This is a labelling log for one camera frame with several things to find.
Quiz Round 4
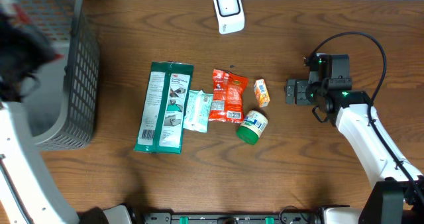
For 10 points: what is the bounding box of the orange tissue pack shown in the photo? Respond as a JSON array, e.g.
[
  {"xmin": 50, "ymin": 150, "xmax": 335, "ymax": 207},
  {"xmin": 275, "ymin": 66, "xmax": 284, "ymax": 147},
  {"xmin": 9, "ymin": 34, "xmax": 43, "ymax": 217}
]
[{"xmin": 254, "ymin": 79, "xmax": 270, "ymax": 107}]

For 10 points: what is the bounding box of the green capped white jar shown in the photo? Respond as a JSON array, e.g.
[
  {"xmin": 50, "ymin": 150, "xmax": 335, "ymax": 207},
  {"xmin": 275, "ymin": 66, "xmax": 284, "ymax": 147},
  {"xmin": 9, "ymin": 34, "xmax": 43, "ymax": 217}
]
[{"xmin": 236, "ymin": 110, "xmax": 268, "ymax": 145}]

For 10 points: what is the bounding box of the red snack bag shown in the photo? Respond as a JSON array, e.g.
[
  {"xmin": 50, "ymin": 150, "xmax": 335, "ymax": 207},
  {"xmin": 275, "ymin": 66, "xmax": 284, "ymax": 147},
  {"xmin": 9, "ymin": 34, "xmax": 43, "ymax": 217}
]
[
  {"xmin": 1, "ymin": 0, "xmax": 64, "ymax": 62},
  {"xmin": 209, "ymin": 69, "xmax": 248, "ymax": 123}
]

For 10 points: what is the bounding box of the light blue tissue pack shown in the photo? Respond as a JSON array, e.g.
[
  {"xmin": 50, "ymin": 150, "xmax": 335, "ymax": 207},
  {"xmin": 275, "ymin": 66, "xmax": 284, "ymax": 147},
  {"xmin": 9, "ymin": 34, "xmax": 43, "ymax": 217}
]
[{"xmin": 184, "ymin": 90, "xmax": 213, "ymax": 133}]

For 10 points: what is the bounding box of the green white package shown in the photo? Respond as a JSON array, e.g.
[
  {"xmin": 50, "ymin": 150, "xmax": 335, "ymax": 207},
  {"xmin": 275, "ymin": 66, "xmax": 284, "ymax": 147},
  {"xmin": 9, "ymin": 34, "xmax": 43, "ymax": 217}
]
[{"xmin": 134, "ymin": 62, "xmax": 194, "ymax": 154}]

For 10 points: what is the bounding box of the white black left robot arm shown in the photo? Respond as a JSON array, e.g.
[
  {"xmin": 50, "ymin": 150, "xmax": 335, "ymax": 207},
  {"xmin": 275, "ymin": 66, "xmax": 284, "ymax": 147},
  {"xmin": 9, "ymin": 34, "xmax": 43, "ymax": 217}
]
[{"xmin": 1, "ymin": 11, "xmax": 132, "ymax": 223}]

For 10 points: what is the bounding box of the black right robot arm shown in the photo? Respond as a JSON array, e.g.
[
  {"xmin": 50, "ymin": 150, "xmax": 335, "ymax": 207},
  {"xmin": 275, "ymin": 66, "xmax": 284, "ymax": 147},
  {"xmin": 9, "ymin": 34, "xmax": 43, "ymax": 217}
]
[{"xmin": 285, "ymin": 53, "xmax": 423, "ymax": 223}]

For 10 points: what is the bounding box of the white barcode scanner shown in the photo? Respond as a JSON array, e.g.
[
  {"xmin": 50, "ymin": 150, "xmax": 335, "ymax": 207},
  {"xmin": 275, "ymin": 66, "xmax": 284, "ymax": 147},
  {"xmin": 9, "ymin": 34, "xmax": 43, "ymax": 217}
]
[{"xmin": 213, "ymin": 0, "xmax": 245, "ymax": 34}]

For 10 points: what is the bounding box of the grey plastic mesh basket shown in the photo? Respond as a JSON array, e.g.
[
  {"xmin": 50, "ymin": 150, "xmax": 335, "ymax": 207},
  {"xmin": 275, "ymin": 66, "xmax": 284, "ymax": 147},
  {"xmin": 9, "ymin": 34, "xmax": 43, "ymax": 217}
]
[{"xmin": 16, "ymin": 0, "xmax": 100, "ymax": 150}]

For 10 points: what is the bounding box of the right black cable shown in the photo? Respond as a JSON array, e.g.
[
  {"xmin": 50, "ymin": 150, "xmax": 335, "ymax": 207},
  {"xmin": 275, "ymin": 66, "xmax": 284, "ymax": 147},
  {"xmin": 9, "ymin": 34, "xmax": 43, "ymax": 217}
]
[{"xmin": 304, "ymin": 30, "xmax": 424, "ymax": 205}]

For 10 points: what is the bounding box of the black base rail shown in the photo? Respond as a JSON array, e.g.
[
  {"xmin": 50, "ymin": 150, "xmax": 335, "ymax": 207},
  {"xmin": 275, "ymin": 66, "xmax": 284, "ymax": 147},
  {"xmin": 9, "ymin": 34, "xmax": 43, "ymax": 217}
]
[{"xmin": 142, "ymin": 209, "xmax": 325, "ymax": 224}]

